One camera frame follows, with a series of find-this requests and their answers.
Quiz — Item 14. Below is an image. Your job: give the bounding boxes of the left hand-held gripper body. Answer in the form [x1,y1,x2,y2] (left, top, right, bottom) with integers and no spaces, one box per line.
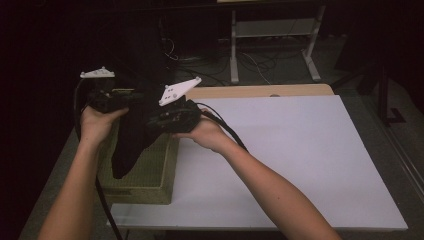
[79,66,145,115]

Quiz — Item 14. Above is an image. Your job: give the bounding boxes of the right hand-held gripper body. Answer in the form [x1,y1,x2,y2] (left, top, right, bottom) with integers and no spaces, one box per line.
[146,76,203,134]

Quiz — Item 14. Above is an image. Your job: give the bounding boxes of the black cloth garment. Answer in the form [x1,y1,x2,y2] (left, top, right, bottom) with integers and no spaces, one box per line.
[111,79,168,180]

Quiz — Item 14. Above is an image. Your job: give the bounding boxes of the green woven basket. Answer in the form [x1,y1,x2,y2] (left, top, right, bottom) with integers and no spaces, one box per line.
[95,87,181,205]

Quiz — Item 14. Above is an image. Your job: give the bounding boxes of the person's left hand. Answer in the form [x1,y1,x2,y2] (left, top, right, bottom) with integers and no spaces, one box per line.
[79,105,130,148]

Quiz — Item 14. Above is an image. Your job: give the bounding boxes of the person's right hand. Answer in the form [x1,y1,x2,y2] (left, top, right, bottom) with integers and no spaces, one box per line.
[172,108,231,155]

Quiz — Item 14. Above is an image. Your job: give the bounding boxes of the white metal stand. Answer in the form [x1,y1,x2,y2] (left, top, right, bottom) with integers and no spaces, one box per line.
[229,4,327,85]

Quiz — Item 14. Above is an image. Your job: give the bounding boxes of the wooden table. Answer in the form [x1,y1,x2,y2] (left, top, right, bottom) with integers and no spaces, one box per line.
[185,83,335,100]

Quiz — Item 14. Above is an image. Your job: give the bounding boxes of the white board mat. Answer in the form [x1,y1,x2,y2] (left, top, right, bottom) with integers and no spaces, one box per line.
[106,94,409,232]

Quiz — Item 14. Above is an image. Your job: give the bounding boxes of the black floor stand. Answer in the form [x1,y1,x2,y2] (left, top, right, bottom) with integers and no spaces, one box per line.
[332,62,407,127]

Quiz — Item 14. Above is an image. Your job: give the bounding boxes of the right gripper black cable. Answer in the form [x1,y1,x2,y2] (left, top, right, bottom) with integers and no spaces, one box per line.
[195,101,250,153]

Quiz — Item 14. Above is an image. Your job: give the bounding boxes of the tangle of floor cables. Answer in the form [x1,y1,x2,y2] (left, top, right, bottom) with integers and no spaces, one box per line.
[161,36,278,88]

